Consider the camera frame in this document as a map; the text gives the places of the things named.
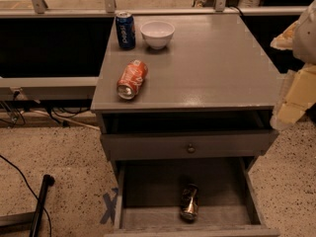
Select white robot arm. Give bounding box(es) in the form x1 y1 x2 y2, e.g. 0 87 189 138
270 0 316 131

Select orange can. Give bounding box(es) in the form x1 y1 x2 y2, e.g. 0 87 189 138
180 184 198 221

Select grey metal railing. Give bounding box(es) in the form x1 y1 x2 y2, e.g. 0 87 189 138
0 0 316 102

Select top drawer with knob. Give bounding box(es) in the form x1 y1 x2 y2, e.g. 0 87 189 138
101 111 278 161

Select white bowl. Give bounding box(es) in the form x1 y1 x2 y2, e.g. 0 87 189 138
140 21 175 49

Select cable bundle under rail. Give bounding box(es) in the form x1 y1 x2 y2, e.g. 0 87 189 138
0 89 100 130

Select black metal leg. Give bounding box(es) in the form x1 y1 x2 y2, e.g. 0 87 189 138
0 174 56 237

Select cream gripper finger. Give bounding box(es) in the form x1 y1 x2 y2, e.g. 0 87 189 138
270 104 305 130

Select black floor cable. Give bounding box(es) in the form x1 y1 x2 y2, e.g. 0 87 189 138
0 153 53 237

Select open middle drawer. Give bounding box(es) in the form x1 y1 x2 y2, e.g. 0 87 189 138
110 158 279 237

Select grey wooden cabinet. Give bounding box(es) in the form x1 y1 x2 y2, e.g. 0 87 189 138
90 14 303 237

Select red Coca-Cola can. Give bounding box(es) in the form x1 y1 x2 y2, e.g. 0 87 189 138
117 59 148 100

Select blue Pepsi can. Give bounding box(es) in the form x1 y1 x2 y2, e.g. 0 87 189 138
116 12 135 49

